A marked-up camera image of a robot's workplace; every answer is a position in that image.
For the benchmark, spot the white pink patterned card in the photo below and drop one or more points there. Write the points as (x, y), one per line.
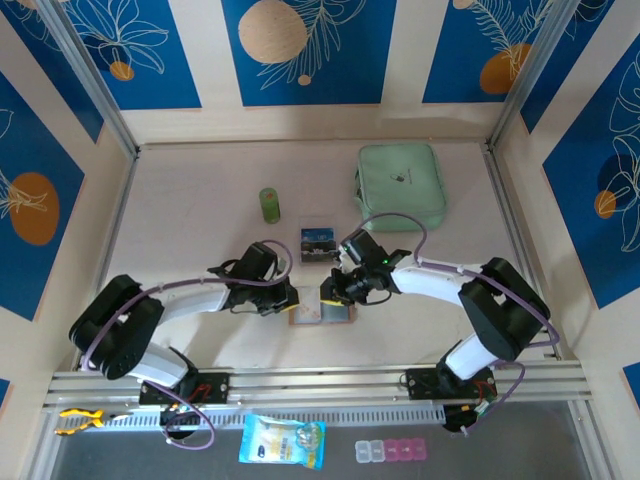
(310, 305)

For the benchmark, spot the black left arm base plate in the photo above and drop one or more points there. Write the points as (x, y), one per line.
(215, 386)

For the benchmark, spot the mint green zip pouch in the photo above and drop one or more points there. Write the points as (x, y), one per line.
(400, 170)

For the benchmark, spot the clear acrylic card stand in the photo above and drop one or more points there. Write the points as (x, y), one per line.
(317, 222)

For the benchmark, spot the white and pink pill organizer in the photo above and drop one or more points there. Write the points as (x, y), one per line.
(392, 450)

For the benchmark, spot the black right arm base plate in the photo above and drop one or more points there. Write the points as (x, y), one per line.
(420, 382)

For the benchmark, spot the aluminium side rail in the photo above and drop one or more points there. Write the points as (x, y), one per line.
(120, 210)
(500, 190)

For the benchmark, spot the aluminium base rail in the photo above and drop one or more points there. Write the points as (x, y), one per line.
(320, 382)

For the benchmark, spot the brown leather card holder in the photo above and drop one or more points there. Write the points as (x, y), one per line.
(334, 315)

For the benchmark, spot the aluminium frame post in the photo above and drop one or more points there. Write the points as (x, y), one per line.
(90, 75)
(530, 70)

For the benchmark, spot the yellow black pliers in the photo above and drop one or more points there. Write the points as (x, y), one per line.
(75, 419)

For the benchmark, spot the blue snack packet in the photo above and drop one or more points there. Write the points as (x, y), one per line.
(280, 442)

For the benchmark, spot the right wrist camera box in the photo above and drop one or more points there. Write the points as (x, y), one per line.
(345, 261)

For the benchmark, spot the green cylindrical bottle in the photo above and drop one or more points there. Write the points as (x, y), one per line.
(270, 207)

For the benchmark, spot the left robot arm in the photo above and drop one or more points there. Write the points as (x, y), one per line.
(117, 325)

